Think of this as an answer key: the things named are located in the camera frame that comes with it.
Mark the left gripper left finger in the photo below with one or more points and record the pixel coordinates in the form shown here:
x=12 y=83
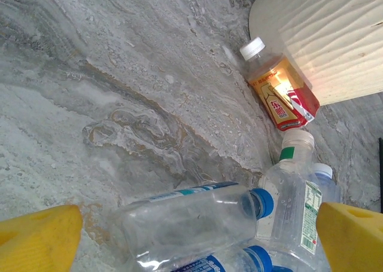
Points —
x=36 y=242

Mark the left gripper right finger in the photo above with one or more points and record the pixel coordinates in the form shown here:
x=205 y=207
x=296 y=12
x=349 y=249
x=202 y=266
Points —
x=356 y=242

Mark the clear water bottle blue cap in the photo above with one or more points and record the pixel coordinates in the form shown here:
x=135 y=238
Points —
x=324 y=173

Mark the clear bottle green white label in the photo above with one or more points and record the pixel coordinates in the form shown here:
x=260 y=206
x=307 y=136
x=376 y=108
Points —
x=293 y=194

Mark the Pepsi plastic bottle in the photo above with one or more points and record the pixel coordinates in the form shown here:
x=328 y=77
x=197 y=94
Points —
x=215 y=264

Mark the clear bottle blue strip label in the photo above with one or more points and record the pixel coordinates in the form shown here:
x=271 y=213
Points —
x=185 y=221

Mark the orange red label bottle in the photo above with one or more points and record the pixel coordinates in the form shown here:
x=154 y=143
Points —
x=278 y=98

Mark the cream ribbed waste bin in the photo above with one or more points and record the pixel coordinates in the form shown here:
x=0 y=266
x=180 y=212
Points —
x=329 y=45

